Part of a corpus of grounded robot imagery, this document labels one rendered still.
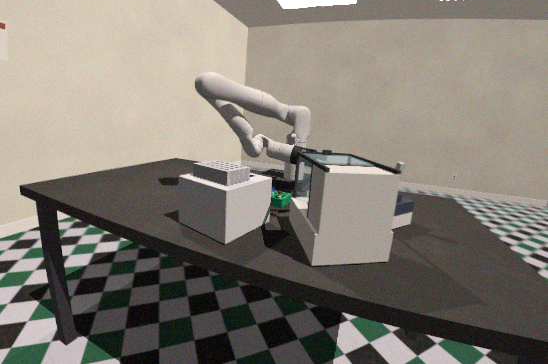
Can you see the green tube rack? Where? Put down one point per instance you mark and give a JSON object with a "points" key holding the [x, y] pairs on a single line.
{"points": [[280, 202]]}

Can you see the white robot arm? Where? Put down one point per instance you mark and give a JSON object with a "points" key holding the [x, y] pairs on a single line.
{"points": [[214, 88]]}

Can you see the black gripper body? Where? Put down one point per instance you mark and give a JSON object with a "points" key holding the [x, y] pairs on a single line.
{"points": [[294, 154]]}

